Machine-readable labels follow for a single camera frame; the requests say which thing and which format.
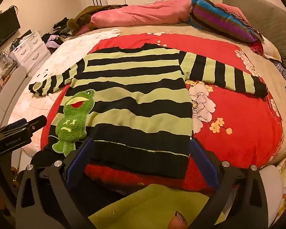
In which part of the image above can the green black striped sweater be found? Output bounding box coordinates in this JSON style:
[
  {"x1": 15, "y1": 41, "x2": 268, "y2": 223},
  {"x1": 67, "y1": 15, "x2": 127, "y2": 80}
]
[{"x1": 29, "y1": 42, "x2": 268, "y2": 179}]

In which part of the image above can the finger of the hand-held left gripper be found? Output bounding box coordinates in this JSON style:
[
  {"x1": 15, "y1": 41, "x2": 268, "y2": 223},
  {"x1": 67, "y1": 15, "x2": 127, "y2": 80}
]
[
  {"x1": 24, "y1": 115, "x2": 47, "y2": 131},
  {"x1": 0, "y1": 119, "x2": 27, "y2": 136}
]

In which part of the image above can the cream pillow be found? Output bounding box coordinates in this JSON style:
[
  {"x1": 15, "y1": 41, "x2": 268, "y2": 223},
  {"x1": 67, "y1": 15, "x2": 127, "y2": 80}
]
[{"x1": 260, "y1": 35, "x2": 282, "y2": 61}]

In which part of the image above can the pile of clothes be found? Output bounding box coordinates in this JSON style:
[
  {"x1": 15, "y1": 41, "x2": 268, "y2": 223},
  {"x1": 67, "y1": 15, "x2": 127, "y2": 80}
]
[{"x1": 42, "y1": 17, "x2": 73, "y2": 53}]

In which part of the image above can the cream patterned quilt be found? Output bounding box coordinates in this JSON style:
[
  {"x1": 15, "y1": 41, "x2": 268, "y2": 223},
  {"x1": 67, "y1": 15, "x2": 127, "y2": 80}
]
[{"x1": 8, "y1": 29, "x2": 122, "y2": 153}]

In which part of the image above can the multicolour striped pillow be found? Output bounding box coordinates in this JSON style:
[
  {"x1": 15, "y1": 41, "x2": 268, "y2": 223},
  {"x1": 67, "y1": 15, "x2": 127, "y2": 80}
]
[{"x1": 187, "y1": 0, "x2": 265, "y2": 43}]

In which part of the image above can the pink quilt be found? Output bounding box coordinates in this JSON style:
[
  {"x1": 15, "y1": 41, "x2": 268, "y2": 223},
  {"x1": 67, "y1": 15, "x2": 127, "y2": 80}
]
[{"x1": 73, "y1": 0, "x2": 248, "y2": 35}]

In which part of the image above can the dark red patterned cloth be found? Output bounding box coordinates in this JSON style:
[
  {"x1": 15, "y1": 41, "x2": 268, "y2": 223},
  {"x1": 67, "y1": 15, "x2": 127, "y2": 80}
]
[{"x1": 249, "y1": 40, "x2": 265, "y2": 56}]

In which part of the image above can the brown fur-trimmed coat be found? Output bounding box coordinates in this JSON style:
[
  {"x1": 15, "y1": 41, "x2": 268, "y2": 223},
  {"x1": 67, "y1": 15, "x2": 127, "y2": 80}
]
[{"x1": 67, "y1": 4, "x2": 129, "y2": 31}]

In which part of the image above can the grey quilted headboard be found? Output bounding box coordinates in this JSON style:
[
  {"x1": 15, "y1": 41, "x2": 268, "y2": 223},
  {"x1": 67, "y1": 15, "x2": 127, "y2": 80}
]
[{"x1": 222, "y1": 0, "x2": 286, "y2": 77}]

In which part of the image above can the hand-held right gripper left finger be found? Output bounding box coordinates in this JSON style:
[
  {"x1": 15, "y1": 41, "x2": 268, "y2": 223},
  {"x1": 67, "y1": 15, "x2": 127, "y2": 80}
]
[{"x1": 15, "y1": 138, "x2": 96, "y2": 229}]

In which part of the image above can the person's right hand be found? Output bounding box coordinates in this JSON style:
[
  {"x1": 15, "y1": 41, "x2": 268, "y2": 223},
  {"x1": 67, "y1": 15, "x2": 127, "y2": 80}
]
[{"x1": 168, "y1": 210, "x2": 189, "y2": 229}]

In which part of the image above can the cluttered dressing table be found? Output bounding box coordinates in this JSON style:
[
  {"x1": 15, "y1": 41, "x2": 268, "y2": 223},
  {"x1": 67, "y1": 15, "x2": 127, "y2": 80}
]
[{"x1": 0, "y1": 50, "x2": 17, "y2": 93}]

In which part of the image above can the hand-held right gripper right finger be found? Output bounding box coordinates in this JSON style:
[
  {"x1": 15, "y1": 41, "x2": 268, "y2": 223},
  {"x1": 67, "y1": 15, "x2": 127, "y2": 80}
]
[{"x1": 189, "y1": 137, "x2": 268, "y2": 229}]

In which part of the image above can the yellow-green garment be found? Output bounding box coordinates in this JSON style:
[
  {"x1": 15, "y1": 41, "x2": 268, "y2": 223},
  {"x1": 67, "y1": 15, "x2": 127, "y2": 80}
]
[{"x1": 88, "y1": 184, "x2": 226, "y2": 229}]

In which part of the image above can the white drawer chest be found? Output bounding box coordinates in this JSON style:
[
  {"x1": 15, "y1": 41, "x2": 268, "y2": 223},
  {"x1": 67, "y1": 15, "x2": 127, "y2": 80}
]
[{"x1": 10, "y1": 31, "x2": 50, "y2": 67}]

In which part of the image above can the red floral blanket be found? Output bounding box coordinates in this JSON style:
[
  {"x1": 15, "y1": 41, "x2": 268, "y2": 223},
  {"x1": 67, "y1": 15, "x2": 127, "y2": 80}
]
[{"x1": 35, "y1": 33, "x2": 284, "y2": 196}]

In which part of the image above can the black television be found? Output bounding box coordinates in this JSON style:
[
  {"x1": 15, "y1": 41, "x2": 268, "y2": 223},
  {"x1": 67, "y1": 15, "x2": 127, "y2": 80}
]
[{"x1": 0, "y1": 7, "x2": 21, "y2": 56}]

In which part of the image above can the white bed base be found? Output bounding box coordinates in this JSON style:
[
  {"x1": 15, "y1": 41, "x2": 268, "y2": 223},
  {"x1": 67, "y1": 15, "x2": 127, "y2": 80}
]
[{"x1": 260, "y1": 166, "x2": 284, "y2": 220}]

